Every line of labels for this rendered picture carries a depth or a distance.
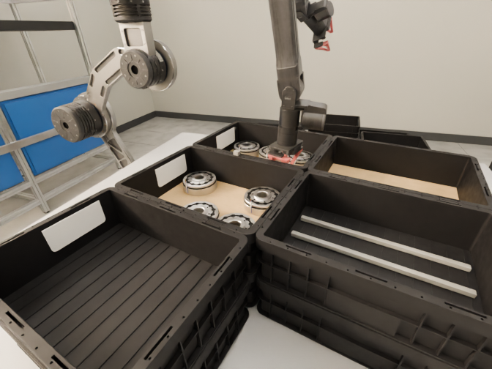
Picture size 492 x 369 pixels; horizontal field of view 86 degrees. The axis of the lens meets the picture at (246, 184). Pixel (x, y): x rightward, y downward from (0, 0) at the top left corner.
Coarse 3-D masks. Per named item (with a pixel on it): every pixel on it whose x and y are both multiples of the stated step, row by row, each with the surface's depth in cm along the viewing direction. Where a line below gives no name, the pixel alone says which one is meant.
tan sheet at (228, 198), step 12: (168, 192) 81; (180, 192) 81; (216, 192) 80; (228, 192) 80; (240, 192) 80; (180, 204) 75; (216, 204) 74; (228, 204) 74; (240, 204) 74; (252, 216) 69
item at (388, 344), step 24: (264, 288) 53; (264, 312) 58; (288, 312) 53; (312, 312) 49; (312, 336) 53; (336, 336) 49; (360, 336) 47; (384, 336) 43; (360, 360) 49; (384, 360) 47; (408, 360) 44; (432, 360) 40
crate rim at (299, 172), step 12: (168, 156) 80; (228, 156) 79; (240, 156) 79; (144, 168) 73; (288, 168) 71; (132, 192) 62; (168, 204) 57; (276, 204) 56; (204, 216) 53; (264, 216) 53; (228, 228) 50; (240, 228) 50; (252, 228) 50; (252, 240) 49
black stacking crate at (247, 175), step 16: (192, 160) 88; (208, 160) 84; (224, 160) 81; (240, 160) 78; (144, 176) 72; (224, 176) 84; (240, 176) 81; (256, 176) 77; (272, 176) 75; (288, 176) 72; (144, 192) 73; (160, 192) 79; (256, 256) 55
